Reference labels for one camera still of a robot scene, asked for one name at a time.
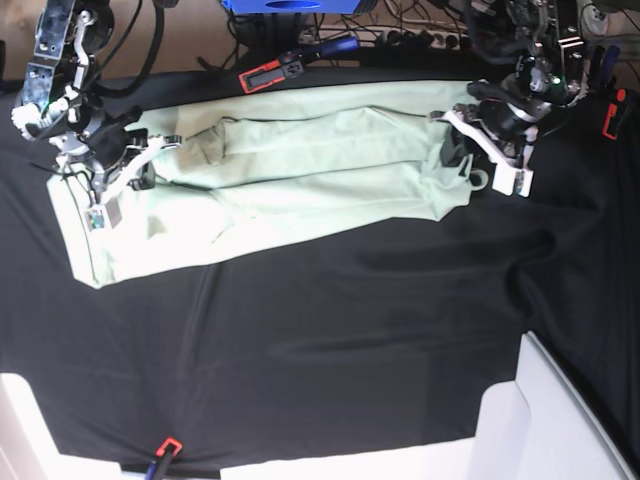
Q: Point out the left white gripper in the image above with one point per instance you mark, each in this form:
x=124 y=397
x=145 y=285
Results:
x=467 y=137

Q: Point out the orange blue clamp bottom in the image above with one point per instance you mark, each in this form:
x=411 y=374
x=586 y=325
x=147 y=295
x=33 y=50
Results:
x=164 y=457

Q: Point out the white foam board left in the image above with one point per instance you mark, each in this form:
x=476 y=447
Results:
x=28 y=450

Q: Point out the white power strip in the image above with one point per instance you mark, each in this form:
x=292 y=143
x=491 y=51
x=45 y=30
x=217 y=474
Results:
x=370 y=37

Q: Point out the blue plastic box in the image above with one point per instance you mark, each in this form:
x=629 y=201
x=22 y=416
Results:
x=300 y=6

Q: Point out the orange black clamp top centre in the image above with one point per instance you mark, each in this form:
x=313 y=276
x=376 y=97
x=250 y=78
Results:
x=292 y=64

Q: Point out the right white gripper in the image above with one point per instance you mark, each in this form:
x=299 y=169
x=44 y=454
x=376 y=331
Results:
x=88 y=196

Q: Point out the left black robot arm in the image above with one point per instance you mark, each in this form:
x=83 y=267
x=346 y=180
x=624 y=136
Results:
x=541 y=41

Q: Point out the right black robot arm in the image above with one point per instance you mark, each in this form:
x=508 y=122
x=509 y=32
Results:
x=62 y=102

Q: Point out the light green T-shirt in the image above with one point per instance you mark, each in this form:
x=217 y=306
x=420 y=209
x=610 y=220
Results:
x=268 y=170

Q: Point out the orange black clamp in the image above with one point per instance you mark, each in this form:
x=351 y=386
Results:
x=603 y=83
x=292 y=64

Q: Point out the orange black clamp top right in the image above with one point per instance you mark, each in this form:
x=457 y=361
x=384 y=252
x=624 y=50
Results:
x=603 y=83

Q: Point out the black table cloth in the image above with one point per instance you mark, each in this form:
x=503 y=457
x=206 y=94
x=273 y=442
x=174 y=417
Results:
x=378 y=338

